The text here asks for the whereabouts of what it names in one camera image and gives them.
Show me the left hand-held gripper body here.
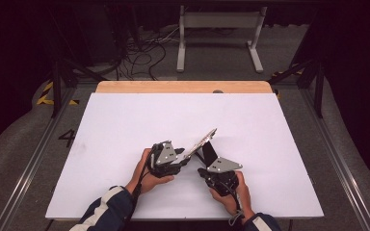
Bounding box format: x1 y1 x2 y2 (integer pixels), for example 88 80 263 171
146 140 188 179

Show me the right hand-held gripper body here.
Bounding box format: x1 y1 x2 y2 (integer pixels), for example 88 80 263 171
198 156 243 197

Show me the person's left hand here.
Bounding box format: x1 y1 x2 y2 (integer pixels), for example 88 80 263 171
124 147 176 195

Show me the person's right hand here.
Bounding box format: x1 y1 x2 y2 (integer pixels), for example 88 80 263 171
209 170 255 222

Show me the white work board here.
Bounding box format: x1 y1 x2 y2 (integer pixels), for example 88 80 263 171
44 91 325 221

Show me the wooden table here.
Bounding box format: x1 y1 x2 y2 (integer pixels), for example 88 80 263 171
94 80 274 94

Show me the person's dark clothing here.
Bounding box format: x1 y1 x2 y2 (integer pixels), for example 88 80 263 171
121 219 249 231

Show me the yellow black floor tape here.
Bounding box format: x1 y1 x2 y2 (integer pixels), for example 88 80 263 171
270 65 304 79
36 81 81 107

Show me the black metal stand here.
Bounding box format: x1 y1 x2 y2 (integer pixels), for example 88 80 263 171
268 57 326 119
46 6 109 119

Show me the white metal stand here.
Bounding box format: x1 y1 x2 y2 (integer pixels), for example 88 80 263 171
176 5 268 74

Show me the dark curtain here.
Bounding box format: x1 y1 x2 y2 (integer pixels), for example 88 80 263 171
0 0 57 165
302 0 370 196

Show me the right hand-held gripper black cable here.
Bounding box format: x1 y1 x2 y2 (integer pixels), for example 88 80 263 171
220 181 245 227

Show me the hand-held gripper black cable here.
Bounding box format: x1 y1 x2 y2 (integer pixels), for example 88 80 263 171
121 143 160 225
220 181 245 227

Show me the left hand-held gripper black cable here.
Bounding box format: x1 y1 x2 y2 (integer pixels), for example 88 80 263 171
121 143 160 225

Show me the tangle of black floor cables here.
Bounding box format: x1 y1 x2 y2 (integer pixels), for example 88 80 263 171
115 27 187 82

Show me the aluminium floor rail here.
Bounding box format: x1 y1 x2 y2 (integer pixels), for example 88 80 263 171
0 81 99 231
271 81 370 231

